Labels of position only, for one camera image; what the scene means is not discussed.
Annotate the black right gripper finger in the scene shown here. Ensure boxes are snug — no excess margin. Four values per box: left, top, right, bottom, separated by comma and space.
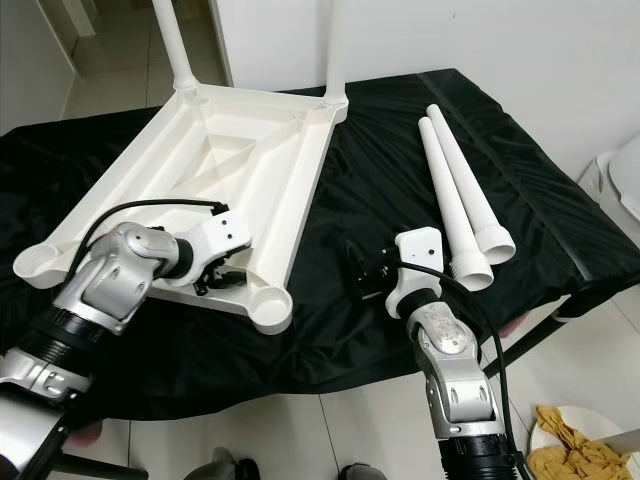
345, 240, 373, 292

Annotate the white plastic table top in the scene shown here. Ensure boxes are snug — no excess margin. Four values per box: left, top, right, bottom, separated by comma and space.
12, 80, 351, 336

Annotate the black tablecloth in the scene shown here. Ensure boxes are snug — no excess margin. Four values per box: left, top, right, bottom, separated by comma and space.
0, 68, 640, 421

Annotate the grey left robot foot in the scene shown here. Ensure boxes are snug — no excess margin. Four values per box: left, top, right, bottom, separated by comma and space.
210, 447, 261, 480

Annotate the grey robot foot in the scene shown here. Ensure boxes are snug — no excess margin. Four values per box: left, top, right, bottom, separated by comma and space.
340, 462, 391, 480
210, 447, 261, 480

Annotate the grey right robot foot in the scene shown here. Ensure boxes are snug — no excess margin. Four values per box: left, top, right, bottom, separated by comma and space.
340, 462, 391, 480

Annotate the white round appliance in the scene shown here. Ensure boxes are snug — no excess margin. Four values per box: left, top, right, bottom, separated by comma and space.
580, 135, 640, 216

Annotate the yellow cloth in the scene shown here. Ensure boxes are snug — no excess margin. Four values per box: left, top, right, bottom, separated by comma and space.
530, 405, 631, 480

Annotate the white round basin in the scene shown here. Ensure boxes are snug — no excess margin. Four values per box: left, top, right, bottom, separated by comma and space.
528, 403, 640, 480

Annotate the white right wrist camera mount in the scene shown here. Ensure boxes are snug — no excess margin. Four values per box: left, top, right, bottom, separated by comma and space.
385, 227, 446, 319

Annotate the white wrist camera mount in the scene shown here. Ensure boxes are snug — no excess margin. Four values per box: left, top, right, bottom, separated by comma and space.
185, 210, 254, 286
385, 227, 446, 319

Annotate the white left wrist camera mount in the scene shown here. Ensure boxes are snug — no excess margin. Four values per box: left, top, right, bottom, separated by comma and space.
185, 210, 254, 286

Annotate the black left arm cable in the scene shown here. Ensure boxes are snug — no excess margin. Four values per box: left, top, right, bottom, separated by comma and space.
85, 198, 229, 251

